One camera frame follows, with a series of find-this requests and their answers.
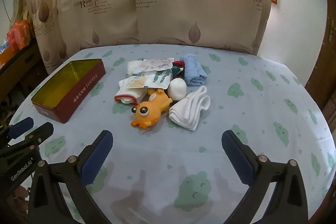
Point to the clear packet with pink print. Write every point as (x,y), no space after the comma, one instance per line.
(155,64)

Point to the white cloth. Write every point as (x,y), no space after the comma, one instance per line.
(132,66)

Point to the orange plastic bags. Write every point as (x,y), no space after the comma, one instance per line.
(19,32)

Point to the white socks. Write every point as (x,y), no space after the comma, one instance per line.
(190,108)

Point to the clear packet with beige pad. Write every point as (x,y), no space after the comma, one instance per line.
(134,82)

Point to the red and gold tin box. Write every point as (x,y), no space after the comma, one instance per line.
(69,98)

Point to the white sock ball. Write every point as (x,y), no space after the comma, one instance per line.
(176,89)

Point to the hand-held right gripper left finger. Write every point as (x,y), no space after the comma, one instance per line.
(95,158)

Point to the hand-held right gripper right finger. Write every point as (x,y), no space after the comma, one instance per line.
(237,158)

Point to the white sock with red trim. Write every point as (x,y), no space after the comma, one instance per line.
(126,96)

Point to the orange big-eyed squeeze toy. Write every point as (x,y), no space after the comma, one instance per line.
(151,108)

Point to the beige leaf-print curtain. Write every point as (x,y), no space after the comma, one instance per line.
(162,9)

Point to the wooden shelf unit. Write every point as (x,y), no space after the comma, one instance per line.
(23,69)

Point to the blue towel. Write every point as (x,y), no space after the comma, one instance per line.
(193,70)

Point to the clear packet with green print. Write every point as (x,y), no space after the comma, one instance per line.
(157,79)

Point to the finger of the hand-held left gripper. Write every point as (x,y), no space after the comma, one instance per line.
(22,126)
(42,132)

